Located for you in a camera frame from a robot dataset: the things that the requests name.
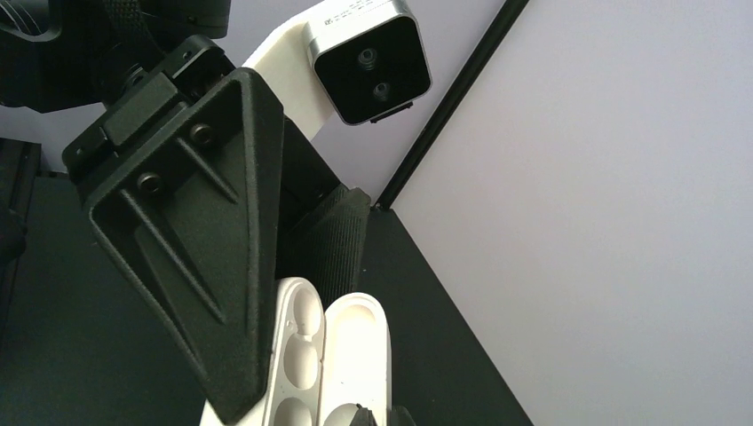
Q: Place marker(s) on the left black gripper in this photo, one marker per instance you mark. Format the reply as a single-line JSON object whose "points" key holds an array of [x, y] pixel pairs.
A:
{"points": [[189, 180]]}

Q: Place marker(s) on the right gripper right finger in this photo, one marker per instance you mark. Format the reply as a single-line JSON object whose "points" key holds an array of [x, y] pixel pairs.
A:
{"points": [[400, 416]]}

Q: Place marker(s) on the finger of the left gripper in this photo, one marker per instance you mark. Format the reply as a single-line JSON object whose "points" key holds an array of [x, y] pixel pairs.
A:
{"points": [[327, 245]]}

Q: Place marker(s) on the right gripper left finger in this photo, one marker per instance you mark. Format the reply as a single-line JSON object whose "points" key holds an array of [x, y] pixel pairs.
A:
{"points": [[363, 417]]}

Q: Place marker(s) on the white oval case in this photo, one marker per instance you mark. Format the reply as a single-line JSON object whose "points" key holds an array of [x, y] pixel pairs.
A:
{"points": [[277, 356]]}

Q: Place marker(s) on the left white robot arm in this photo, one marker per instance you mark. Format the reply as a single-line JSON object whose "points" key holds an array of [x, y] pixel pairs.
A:
{"points": [[61, 54]]}

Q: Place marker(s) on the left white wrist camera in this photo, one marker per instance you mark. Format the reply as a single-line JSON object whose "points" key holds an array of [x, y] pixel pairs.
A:
{"points": [[360, 60]]}

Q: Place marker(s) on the black left frame post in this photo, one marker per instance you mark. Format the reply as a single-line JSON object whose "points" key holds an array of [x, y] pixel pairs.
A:
{"points": [[498, 29]]}

